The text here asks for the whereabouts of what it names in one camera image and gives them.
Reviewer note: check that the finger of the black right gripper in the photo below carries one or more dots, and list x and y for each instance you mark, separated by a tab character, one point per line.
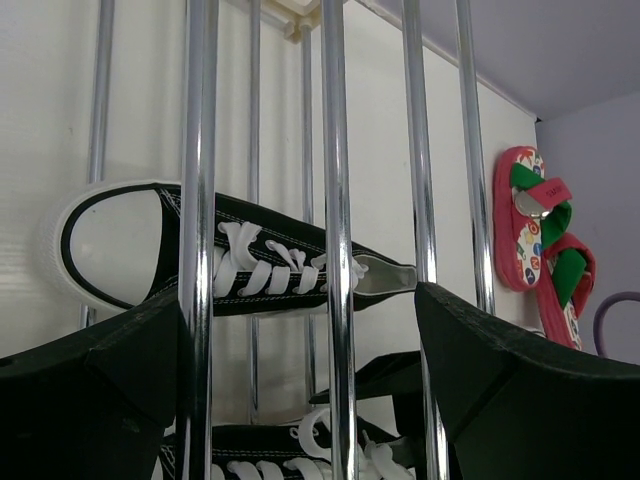
398	375

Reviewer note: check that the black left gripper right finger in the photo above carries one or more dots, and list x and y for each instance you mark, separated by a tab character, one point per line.
518	406

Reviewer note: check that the cream and chrome shoe shelf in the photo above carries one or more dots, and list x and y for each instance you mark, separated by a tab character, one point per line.
197	222

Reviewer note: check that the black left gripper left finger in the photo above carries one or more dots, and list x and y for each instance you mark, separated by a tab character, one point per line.
93	404

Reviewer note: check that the black canvas sneaker white laces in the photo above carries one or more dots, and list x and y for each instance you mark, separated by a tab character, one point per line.
114	245

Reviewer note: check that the pink green flip-flop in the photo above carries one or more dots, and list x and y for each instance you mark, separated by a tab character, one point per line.
567	280
531	212

